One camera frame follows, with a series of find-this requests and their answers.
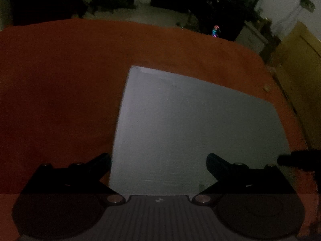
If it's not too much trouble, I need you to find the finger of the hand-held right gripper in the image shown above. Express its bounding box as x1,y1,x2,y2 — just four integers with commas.
277,150,321,172

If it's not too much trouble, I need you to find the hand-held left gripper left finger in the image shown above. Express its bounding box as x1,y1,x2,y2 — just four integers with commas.
21,152,126,204

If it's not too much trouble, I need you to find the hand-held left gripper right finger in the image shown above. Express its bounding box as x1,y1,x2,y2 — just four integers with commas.
192,153,297,204

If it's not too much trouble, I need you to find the orange desktop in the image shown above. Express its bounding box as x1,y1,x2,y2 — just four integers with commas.
0,18,321,241

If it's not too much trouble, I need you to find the grey desk mat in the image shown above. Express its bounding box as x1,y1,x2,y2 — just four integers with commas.
109,65,292,196

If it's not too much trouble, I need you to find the wooden cabinet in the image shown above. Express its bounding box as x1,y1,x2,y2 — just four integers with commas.
271,21,321,151

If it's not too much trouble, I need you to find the white cabinet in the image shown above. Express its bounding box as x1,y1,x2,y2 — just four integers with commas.
234,21,269,54

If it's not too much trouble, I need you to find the wall-hung dark ornament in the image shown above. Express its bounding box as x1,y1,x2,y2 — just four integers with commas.
299,0,315,13

